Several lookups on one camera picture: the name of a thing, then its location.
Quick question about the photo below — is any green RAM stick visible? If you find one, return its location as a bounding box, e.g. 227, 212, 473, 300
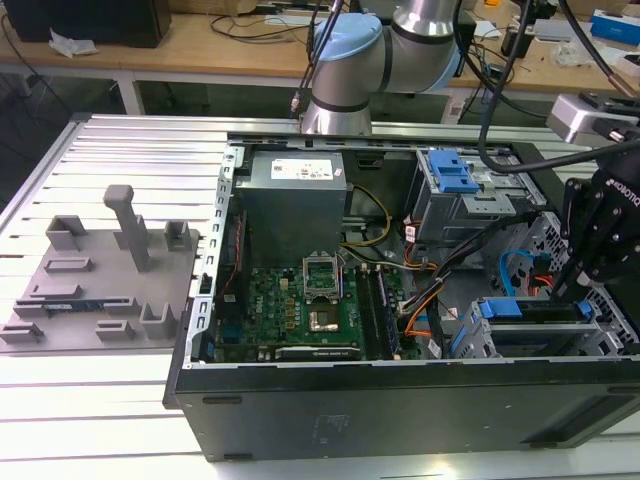
45, 298, 107, 315

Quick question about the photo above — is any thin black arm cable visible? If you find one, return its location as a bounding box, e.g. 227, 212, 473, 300
288, 0, 349, 121

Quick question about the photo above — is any blue white carton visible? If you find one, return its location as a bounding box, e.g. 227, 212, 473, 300
589, 7, 640, 40

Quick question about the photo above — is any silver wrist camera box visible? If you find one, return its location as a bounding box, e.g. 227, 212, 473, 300
544, 92, 640, 146

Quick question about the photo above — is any green motherboard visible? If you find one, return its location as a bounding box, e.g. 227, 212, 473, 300
212, 262, 416, 364

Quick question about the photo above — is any metal drive cage blue latch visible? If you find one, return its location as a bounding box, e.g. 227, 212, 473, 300
412, 147, 534, 247

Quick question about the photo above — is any black disk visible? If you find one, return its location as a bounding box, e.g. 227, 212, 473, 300
477, 295, 596, 324

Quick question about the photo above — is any thick black camera cable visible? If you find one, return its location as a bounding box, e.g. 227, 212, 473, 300
557, 0, 632, 96
475, 0, 609, 174

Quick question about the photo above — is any orange red yellow power wire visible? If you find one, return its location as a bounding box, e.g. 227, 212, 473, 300
397, 257, 555, 339

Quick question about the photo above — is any small grey metal box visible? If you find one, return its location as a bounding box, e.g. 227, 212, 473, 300
532, 17, 576, 44

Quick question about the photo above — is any yellow black power wire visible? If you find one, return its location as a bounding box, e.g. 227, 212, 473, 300
341, 184, 396, 250

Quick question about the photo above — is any blue data wire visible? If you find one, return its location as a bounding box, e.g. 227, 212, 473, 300
498, 248, 552, 302

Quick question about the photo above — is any black RAM slot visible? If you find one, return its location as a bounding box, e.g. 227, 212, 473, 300
356, 267, 377, 361
363, 267, 385, 361
371, 267, 394, 361

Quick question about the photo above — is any black metal PC case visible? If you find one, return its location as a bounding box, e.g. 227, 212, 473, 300
162, 130, 640, 464

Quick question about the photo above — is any large black box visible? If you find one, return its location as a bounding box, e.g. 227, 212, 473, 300
4, 0, 174, 50

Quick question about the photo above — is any black flat labelled cable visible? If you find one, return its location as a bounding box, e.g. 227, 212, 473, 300
424, 294, 449, 360

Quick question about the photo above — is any grey parts rack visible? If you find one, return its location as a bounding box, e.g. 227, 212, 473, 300
0, 183, 204, 356

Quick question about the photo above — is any black sleeved cable bundle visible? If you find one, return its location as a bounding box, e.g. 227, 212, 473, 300
427, 209, 546, 301

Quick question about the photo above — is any small black device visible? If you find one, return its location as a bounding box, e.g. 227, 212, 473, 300
501, 24, 534, 59

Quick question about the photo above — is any white crumpled plastic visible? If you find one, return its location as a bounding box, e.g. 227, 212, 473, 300
47, 27, 100, 57

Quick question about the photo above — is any black graphics card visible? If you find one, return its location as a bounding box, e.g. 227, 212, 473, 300
273, 343, 362, 362

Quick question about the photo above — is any metal disk bay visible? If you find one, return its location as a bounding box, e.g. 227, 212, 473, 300
449, 294, 624, 359

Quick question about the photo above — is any metal socket cover frame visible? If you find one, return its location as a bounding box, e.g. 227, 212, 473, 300
301, 252, 344, 304

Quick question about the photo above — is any grey power supply box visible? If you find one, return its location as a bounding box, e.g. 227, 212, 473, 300
233, 149, 354, 251

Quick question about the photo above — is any wooden workbench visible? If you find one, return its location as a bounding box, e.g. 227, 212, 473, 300
0, 0, 640, 119

